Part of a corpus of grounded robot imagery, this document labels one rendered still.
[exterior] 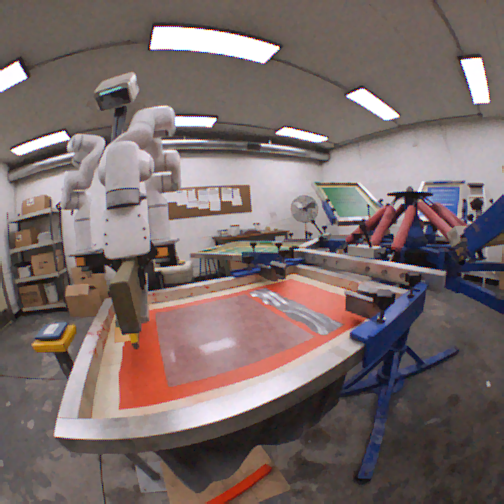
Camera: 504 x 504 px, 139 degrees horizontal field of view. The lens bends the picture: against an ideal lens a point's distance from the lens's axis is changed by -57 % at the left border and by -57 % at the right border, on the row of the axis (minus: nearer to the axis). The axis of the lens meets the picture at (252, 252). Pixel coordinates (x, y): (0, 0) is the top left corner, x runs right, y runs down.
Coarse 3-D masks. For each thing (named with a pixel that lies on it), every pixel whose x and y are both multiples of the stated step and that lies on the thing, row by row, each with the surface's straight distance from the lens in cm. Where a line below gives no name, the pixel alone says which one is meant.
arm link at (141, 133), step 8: (128, 128) 69; (136, 128) 64; (144, 128) 64; (152, 128) 68; (120, 136) 63; (128, 136) 63; (136, 136) 64; (144, 136) 64; (152, 136) 66; (144, 144) 66; (104, 152) 59; (104, 160) 55; (104, 168) 54; (104, 176) 53; (104, 184) 55
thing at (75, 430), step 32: (192, 288) 75; (224, 288) 78; (352, 288) 71; (384, 288) 65; (96, 320) 62; (96, 352) 48; (352, 352) 36; (256, 384) 30; (288, 384) 30; (320, 384) 33; (64, 416) 35; (160, 416) 29; (192, 416) 28; (224, 416) 27; (256, 416) 29; (96, 448) 32; (128, 448) 30; (160, 448) 30
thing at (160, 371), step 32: (256, 320) 54; (288, 320) 53; (352, 320) 53; (128, 352) 50; (160, 352) 47; (192, 352) 45; (224, 352) 43; (256, 352) 42; (288, 352) 42; (128, 384) 41; (160, 384) 39; (192, 384) 37; (224, 384) 36
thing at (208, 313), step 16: (256, 288) 77; (272, 288) 75; (288, 288) 75; (304, 288) 74; (192, 304) 69; (208, 304) 67; (224, 304) 65; (240, 304) 64; (256, 304) 63; (160, 320) 61; (176, 320) 59; (192, 320) 58; (208, 320) 57; (224, 320) 55; (240, 320) 55; (144, 336) 55; (160, 336) 53
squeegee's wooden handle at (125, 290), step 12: (132, 264) 40; (120, 276) 32; (132, 276) 34; (120, 288) 29; (132, 288) 31; (120, 300) 29; (132, 300) 29; (120, 312) 30; (132, 312) 30; (120, 324) 31; (132, 324) 31
